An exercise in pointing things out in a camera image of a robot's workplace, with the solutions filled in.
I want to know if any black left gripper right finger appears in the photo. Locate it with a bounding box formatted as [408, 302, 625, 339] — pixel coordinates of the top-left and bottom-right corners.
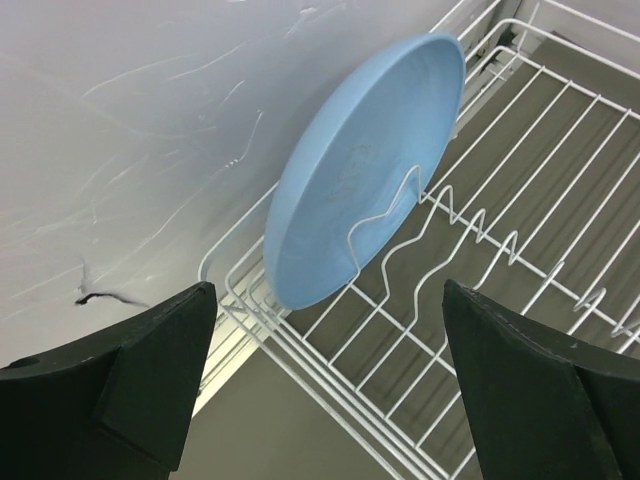
[442, 280, 639, 479]

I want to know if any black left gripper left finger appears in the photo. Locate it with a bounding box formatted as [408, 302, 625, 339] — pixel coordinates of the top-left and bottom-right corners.
[1, 281, 217, 479]

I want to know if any blue plate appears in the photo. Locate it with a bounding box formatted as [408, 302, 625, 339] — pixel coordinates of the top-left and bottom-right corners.
[263, 32, 466, 310]

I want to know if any white wire dish rack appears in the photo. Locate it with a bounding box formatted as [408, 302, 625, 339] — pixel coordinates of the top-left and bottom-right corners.
[197, 1, 639, 479]

